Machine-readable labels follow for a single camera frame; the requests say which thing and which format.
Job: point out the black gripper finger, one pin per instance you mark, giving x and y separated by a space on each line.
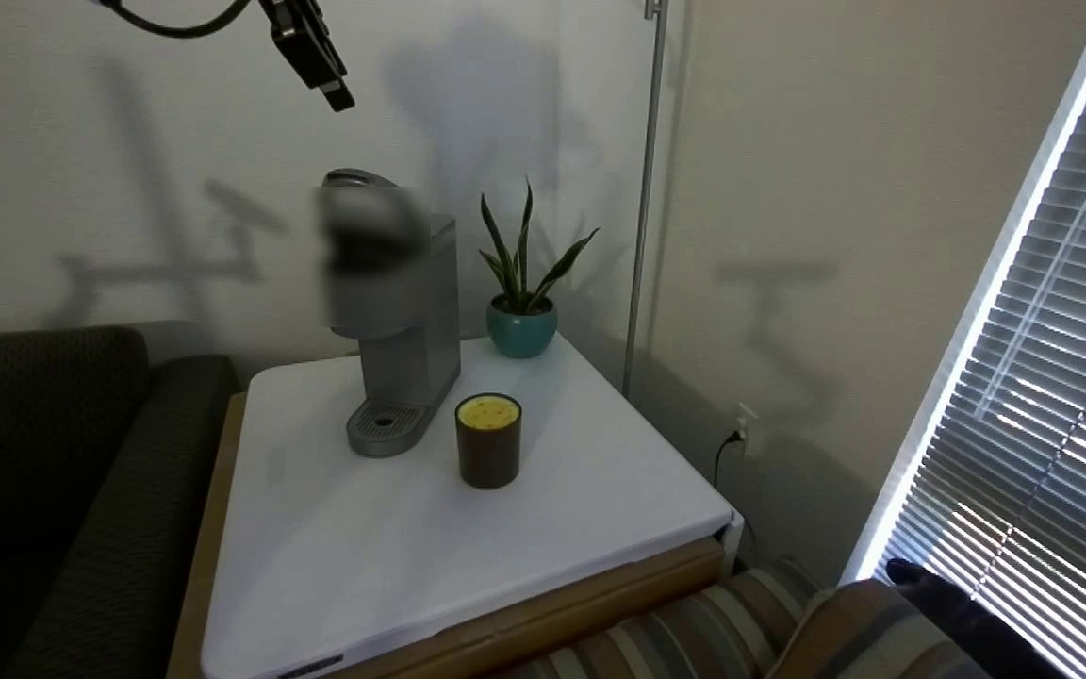
338 78
320 78

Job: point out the grey pod coffee maker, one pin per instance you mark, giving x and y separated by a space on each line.
405 325

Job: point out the striped cushion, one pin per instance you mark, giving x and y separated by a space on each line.
857 635

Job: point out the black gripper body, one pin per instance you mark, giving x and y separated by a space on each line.
296 23

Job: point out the green snake plant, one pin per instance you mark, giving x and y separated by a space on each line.
519 259

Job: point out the wooden side table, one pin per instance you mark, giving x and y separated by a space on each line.
568 615

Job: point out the striped sofa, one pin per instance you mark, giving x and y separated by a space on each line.
671 635

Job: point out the white rectangular board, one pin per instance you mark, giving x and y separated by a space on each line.
418 542

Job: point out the dark grey couch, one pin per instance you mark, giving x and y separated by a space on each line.
54 504

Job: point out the dark candle jar yellow wax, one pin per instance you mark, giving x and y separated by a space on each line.
490 448

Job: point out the white window blinds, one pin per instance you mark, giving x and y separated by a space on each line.
1045 415

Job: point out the dark object on sofa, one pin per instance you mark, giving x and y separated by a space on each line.
945 597

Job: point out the teal plant pot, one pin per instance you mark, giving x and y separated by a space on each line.
522 331

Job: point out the thin metal pole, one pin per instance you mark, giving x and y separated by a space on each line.
648 191

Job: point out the white wall outlet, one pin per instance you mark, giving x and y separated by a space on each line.
746 425

